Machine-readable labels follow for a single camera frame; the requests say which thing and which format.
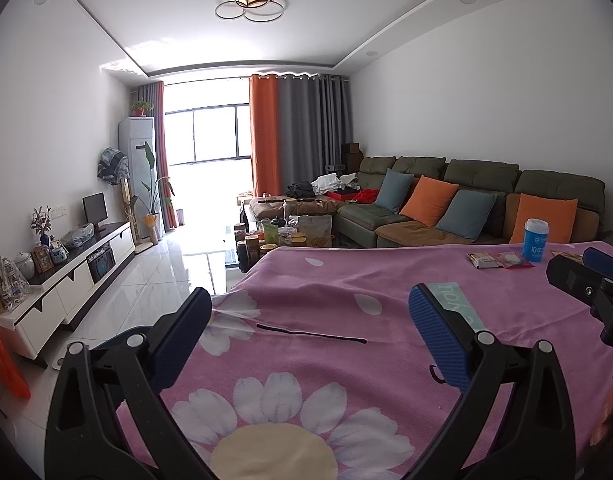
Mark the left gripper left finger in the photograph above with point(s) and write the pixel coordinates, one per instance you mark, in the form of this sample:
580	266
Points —
107	419

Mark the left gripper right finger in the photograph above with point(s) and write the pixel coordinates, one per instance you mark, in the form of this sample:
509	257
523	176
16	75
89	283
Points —
536	438

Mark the teal trash bin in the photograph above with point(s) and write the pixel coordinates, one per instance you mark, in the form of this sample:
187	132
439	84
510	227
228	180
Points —
122	337

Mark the person right hand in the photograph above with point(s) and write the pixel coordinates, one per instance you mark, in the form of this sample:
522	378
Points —
603	429

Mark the flat gold snack packet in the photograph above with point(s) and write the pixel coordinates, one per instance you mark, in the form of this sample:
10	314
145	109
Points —
570	255

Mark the orange cushion near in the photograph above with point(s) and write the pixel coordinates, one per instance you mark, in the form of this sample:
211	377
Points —
560	215

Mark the orange cushion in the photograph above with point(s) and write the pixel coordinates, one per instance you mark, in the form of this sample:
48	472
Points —
430	199
560	215

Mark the blue paper coffee cup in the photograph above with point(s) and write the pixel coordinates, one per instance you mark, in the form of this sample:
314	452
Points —
535	237

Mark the white bathroom scale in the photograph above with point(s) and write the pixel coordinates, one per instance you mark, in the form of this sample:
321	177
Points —
57	364

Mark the red snack packet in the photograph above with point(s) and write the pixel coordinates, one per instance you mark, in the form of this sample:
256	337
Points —
512	260

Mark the orange plastic bag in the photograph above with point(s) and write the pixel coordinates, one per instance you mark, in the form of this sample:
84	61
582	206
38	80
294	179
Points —
11	377

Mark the beige snack packet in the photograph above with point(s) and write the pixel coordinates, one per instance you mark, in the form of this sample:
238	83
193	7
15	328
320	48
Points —
483	261

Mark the white black tv cabinet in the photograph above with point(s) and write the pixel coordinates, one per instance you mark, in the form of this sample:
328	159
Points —
62	296

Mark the blue cushion near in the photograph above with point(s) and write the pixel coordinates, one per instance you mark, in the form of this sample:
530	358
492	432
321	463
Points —
467	214

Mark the blue cushion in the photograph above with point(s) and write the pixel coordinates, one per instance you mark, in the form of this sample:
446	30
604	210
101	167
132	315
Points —
467	214
393	190

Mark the orange cushion far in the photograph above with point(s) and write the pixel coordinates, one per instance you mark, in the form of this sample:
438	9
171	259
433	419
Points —
430	199

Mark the green sectional sofa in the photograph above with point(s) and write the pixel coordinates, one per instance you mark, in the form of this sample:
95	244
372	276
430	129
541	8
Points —
361	223

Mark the blue cushion far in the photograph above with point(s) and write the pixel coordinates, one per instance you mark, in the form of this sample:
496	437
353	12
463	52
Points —
393	190

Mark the tall green potted plant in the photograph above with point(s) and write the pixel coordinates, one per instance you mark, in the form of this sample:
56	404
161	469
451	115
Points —
157	188

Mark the small black monitor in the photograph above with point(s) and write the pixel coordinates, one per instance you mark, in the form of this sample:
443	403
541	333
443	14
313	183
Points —
95	210

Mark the pink floral tablecloth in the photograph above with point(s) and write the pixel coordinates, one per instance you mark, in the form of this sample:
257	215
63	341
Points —
311	367

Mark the glass coffee table with jars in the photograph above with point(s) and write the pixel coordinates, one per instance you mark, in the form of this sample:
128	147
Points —
253	239

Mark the brown ottoman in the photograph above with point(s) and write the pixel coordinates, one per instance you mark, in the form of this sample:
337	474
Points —
277	206

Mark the white floor air conditioner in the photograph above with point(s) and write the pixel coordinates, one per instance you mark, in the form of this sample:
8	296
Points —
133	134

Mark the grey curtain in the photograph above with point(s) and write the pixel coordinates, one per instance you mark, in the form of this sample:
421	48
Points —
314	124

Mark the orange curtain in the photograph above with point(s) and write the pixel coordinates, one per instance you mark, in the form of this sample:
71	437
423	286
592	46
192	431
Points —
264	124

